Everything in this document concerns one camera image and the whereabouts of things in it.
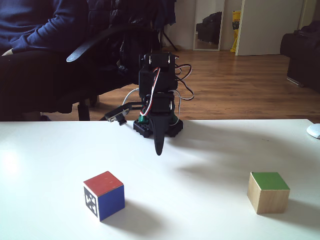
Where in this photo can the white door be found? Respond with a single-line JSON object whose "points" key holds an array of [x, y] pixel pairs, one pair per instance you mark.
{"points": [[267, 27]]}

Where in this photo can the black office chair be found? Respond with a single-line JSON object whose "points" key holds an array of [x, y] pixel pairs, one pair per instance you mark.
{"points": [[82, 48]]}

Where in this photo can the gripper camera board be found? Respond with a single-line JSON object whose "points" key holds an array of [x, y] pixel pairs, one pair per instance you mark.
{"points": [[117, 115]]}

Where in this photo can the standing mirror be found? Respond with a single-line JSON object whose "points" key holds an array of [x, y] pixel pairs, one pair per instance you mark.
{"points": [[208, 25]]}

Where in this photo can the green-topped wooden cube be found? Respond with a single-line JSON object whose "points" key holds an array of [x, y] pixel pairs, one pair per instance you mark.
{"points": [[271, 200]]}

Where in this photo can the black sofa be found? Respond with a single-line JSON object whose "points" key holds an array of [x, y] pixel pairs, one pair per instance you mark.
{"points": [[302, 60]]}

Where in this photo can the person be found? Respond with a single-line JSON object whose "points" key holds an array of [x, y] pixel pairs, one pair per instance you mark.
{"points": [[37, 75]]}

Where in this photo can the yellow bag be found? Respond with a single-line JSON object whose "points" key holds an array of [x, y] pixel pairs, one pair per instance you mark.
{"points": [[236, 30]]}

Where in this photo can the black tripod leg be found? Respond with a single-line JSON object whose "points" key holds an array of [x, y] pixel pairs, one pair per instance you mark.
{"points": [[170, 41]]}

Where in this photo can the white computer mouse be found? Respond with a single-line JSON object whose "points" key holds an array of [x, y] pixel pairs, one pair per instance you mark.
{"points": [[314, 130]]}

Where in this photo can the green table clamp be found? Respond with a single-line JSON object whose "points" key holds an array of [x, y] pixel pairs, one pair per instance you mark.
{"points": [[143, 119]]}

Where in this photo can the red and blue wooden cube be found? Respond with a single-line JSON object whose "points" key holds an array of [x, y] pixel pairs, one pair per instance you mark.
{"points": [[110, 200]]}

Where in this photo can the person's hand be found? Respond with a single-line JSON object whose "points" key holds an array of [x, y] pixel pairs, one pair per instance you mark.
{"points": [[7, 52]]}

